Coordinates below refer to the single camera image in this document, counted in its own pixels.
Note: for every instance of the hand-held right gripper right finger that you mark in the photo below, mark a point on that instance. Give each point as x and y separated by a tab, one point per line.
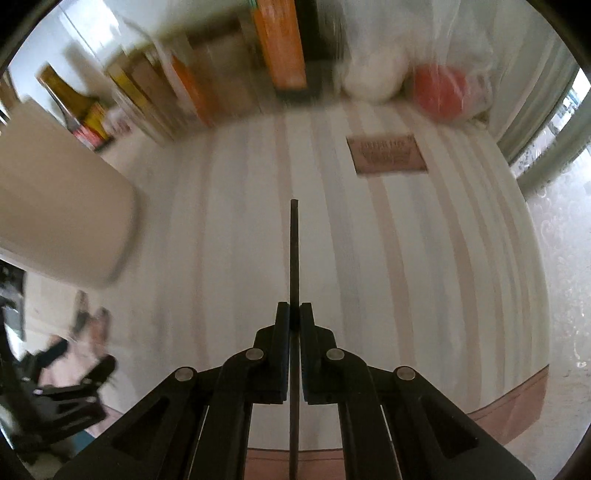
308	364

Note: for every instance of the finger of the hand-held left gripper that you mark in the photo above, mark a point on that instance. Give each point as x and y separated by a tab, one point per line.
100	370

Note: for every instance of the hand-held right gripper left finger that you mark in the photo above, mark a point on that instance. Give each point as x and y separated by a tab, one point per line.
282	364

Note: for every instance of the dark chopstick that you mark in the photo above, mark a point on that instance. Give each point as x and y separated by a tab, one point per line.
294	254

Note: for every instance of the cream utensil holder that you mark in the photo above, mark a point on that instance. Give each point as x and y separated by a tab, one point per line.
55	203

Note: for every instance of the black gas stove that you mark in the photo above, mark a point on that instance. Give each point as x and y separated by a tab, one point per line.
10	295

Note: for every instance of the dark glass bottle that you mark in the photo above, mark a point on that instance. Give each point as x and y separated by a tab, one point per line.
76	110

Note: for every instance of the yellow box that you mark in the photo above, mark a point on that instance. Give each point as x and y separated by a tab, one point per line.
129	92

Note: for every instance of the white round object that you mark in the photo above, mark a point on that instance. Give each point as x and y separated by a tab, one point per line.
374	74

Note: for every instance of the soy sauce bottle orange label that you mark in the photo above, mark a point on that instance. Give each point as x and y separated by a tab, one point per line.
282	46

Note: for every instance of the clear plastic bag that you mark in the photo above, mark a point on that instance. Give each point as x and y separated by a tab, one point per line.
461	41

